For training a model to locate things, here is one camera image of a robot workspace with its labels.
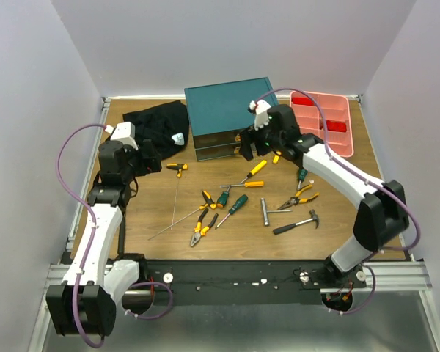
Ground black handled claw hammer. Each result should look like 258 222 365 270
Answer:
273 210 320 235

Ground pink compartment tray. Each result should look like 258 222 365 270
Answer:
290 92 354 158

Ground green screwdriver long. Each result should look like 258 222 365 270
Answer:
216 194 249 228

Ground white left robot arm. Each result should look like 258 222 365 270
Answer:
45 139 161 337

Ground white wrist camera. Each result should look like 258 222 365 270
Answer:
104 122 139 150
249 100 271 131

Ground yellow black combination pliers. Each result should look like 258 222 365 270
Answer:
190 208 219 247

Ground black cloth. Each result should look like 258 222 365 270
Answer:
122 100 189 160

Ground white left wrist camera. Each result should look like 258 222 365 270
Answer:
104 122 139 150

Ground yellow black T-handle long driver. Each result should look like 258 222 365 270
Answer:
166 163 188 229

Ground silver T-handle wrench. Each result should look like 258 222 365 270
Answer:
260 198 291 227

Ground clear drawer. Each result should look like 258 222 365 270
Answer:
195 142 241 161
193 130 241 149

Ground red block top compartment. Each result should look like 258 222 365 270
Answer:
291 97 315 106

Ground yellow screwdriver by cabinet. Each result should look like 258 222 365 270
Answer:
272 152 282 164

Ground small green screwdriver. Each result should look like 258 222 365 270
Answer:
297 168 308 190

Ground yellow long nose pliers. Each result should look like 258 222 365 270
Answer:
277 183 320 210

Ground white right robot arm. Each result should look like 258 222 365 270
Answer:
239 100 409 287

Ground teal drawer cabinet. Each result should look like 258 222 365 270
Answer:
183 76 287 162

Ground yellow screwdriver large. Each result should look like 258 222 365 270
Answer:
241 160 268 183

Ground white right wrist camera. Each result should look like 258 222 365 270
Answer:
249 100 271 131

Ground red block compartment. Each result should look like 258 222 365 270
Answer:
291 97 315 106
319 120 348 133

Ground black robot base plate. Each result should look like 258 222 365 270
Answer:
117 251 367 307

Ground green screwdriver short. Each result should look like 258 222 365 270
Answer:
216 186 231 209

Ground yellow black long rod driver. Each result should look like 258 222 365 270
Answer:
147 189 218 241

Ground yellow screwdriver small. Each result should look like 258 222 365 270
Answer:
221 180 265 188

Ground red block middle compartment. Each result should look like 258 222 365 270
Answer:
319 120 348 133

